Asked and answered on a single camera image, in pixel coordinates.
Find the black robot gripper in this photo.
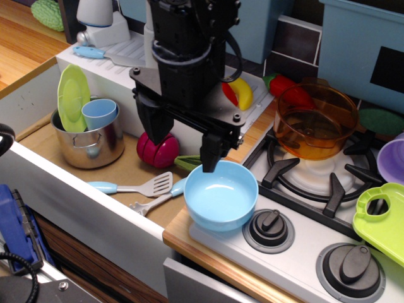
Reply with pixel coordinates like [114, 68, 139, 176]
[130, 30, 244, 173]

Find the light blue plastic bowl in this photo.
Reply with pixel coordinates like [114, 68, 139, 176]
[184, 160, 259, 232]

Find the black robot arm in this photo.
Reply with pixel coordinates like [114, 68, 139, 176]
[130, 1, 245, 172]

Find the purple plastic bowl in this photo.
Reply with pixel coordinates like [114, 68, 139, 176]
[377, 133, 404, 185]

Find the magenta toy beet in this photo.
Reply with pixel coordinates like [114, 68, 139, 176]
[136, 133, 201, 172]

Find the red toy bell pepper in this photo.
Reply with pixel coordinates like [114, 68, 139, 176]
[222, 82, 239, 107]

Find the yellow toy banana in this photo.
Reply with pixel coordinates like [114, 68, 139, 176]
[228, 78, 253, 111]

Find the grey toy faucet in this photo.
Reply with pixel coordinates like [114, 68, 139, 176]
[143, 3, 158, 69]

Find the light blue plastic cup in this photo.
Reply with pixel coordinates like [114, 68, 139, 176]
[81, 98, 118, 131]

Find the steel cooking pot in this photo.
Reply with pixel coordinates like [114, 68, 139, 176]
[50, 104, 125, 169]

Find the red toy chili pepper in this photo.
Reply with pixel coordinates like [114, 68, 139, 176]
[263, 73, 316, 109]

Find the green plastic plate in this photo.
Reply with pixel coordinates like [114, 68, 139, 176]
[57, 64, 91, 133]

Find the orange transparent pot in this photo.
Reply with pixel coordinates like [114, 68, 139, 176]
[273, 78, 359, 160]

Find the small black stove knob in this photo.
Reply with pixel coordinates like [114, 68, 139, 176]
[242, 209, 295, 254]

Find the white toy mixer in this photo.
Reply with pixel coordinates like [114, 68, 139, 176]
[76, 0, 131, 48]

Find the black stove burner grate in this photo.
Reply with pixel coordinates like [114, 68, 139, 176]
[243, 129, 386, 241]

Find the green knitted toy vegetable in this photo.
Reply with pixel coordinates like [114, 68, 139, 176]
[31, 0, 64, 32]

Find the blue clamp device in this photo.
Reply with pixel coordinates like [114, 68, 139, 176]
[1, 184, 55, 270]

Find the green round scrub pad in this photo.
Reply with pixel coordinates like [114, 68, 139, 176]
[359, 108, 403, 136]

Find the light blue storage bin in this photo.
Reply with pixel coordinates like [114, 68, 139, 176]
[318, 1, 403, 113]

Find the large black stove knob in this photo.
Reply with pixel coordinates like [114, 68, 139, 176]
[316, 243, 386, 302]

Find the green plastic cutting board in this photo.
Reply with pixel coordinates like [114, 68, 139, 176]
[352, 182, 403, 266]

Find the blue handled toy spatula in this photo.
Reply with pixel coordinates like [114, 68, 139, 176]
[88, 172, 173, 198]

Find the blue handled toy fork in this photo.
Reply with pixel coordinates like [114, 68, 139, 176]
[129, 178, 187, 217]

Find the blue handled toy knife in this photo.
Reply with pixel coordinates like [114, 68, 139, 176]
[73, 46, 145, 67]

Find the black coiled cable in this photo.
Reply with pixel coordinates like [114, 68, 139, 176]
[0, 251, 39, 303]

